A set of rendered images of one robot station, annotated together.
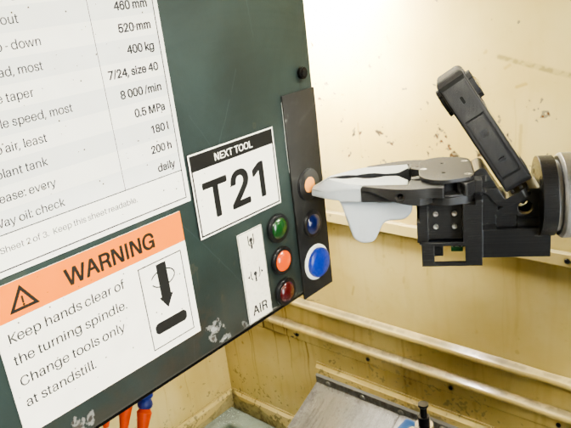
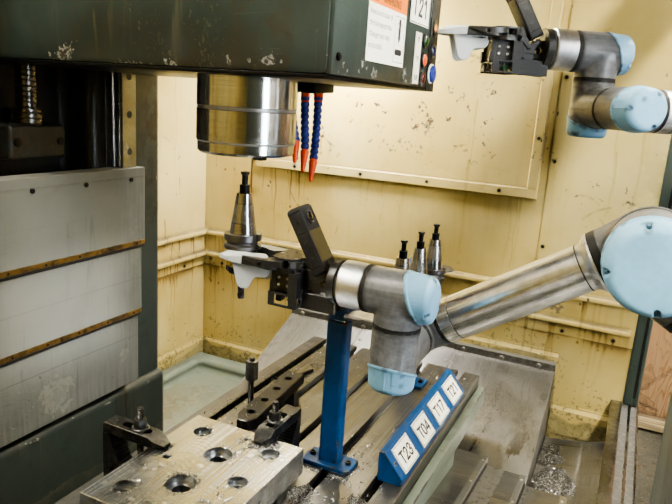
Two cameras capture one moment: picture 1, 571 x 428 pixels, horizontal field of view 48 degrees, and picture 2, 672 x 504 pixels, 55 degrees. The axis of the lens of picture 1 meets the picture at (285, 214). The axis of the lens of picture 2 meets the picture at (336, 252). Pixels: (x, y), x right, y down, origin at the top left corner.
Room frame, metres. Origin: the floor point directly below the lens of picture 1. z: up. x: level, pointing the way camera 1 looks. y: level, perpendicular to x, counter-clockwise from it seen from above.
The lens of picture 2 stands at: (-0.55, 0.51, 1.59)
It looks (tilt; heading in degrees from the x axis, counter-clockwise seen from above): 13 degrees down; 342
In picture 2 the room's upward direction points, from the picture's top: 4 degrees clockwise
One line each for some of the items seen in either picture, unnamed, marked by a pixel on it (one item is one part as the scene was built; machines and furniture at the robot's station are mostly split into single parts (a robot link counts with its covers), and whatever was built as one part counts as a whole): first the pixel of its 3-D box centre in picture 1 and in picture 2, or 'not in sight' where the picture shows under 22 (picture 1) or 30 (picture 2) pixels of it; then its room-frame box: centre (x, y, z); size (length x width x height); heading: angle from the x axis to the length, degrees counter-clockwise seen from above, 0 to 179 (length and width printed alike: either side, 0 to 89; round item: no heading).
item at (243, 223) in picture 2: not in sight; (243, 212); (0.50, 0.33, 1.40); 0.04 x 0.04 x 0.07
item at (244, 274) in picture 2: not in sight; (242, 270); (0.46, 0.33, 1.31); 0.09 x 0.03 x 0.06; 60
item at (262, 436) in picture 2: not in sight; (276, 436); (0.51, 0.25, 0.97); 0.13 x 0.03 x 0.15; 137
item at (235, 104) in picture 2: not in sight; (246, 115); (0.50, 0.33, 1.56); 0.16 x 0.16 x 0.12
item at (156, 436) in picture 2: not in sight; (137, 445); (0.52, 0.50, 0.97); 0.13 x 0.03 x 0.15; 47
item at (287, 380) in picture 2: not in sight; (270, 407); (0.70, 0.22, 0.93); 0.26 x 0.05 x 0.06; 142
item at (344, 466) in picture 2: not in sight; (335, 393); (0.52, 0.14, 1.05); 0.10 x 0.05 x 0.30; 47
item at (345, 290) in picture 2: not in sight; (354, 284); (0.36, 0.17, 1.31); 0.08 x 0.05 x 0.08; 137
